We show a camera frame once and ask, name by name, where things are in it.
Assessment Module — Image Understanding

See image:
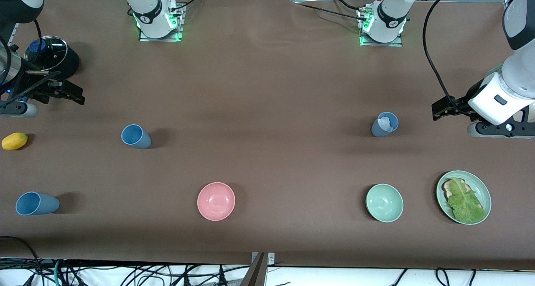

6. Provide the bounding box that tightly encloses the blue cup holding paper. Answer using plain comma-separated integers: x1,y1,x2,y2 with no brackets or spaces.
371,112,399,137

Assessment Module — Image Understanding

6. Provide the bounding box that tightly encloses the blue plastic cup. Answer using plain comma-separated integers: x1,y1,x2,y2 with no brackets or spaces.
15,192,60,216
121,124,152,149

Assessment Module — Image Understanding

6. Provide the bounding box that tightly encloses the black pot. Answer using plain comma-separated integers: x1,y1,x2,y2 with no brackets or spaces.
25,43,80,79

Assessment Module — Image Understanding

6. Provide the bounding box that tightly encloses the glass lid with blue knob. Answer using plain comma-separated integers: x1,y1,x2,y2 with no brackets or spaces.
25,36,68,72

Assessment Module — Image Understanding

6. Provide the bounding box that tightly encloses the yellow lemon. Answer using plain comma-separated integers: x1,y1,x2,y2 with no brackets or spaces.
1,132,28,151

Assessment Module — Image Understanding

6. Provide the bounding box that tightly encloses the toasted bread slice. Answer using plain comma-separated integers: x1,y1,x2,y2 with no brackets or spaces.
443,179,484,213

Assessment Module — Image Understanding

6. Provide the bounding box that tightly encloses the mint green plate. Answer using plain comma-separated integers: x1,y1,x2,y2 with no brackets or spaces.
436,170,492,225

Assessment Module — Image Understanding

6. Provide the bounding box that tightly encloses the green lettuce leaf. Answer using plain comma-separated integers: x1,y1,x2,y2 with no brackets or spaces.
447,177,487,224

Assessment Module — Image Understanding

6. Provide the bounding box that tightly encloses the mint green bowl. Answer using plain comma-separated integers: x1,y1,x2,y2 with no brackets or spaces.
366,184,404,223

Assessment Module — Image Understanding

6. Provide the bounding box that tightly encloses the brown table cover sheet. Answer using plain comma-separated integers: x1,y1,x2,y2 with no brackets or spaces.
0,0,535,271

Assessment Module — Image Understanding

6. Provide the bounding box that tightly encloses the pink bowl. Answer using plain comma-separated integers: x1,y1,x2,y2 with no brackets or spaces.
197,182,236,222

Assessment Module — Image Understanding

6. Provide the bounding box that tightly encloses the grey metal bar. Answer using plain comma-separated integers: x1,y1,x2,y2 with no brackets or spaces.
239,253,267,286

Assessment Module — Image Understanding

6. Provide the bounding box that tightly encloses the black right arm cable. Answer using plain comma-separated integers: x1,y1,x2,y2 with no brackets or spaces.
33,19,43,71

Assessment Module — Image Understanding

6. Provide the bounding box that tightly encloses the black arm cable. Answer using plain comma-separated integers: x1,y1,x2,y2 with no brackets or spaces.
423,0,468,107
33,19,43,71

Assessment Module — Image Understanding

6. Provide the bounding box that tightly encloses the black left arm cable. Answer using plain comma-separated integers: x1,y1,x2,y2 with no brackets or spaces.
423,0,468,107

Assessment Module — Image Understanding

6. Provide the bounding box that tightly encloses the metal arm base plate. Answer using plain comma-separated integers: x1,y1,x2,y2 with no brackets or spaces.
359,8,404,47
139,4,185,42

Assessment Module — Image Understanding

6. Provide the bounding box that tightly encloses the black base cable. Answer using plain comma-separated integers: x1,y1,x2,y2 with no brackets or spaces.
169,0,205,17
334,0,368,11
298,3,362,15

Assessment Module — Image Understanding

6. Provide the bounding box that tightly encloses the black floor cable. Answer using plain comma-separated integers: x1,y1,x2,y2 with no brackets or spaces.
0,236,46,286

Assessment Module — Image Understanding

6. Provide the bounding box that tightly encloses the metal clamp bracket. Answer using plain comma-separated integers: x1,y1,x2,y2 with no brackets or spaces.
251,252,275,265

